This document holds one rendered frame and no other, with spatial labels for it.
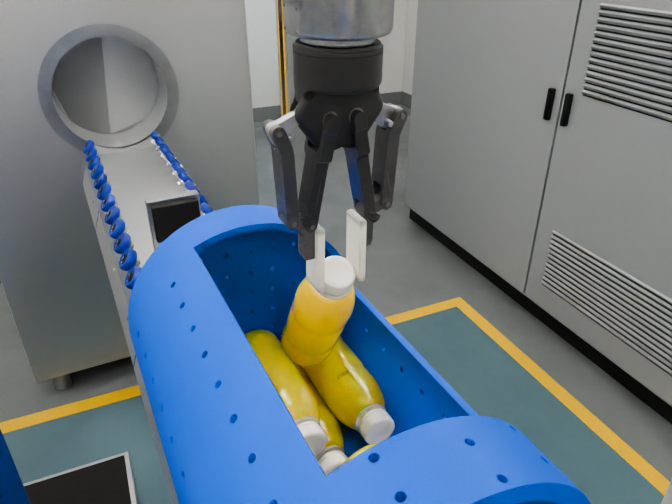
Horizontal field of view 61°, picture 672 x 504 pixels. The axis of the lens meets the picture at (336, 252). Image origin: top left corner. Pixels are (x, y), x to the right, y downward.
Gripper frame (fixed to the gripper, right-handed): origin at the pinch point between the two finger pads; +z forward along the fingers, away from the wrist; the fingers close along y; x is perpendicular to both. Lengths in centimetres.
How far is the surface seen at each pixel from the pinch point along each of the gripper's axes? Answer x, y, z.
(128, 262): -58, 16, 29
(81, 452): -111, 39, 126
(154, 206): -58, 9, 18
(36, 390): -151, 51, 127
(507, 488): 28.2, 2.4, 1.4
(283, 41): -74, -24, -7
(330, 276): 0.7, 1.0, 2.2
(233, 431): 13.2, 15.2, 5.0
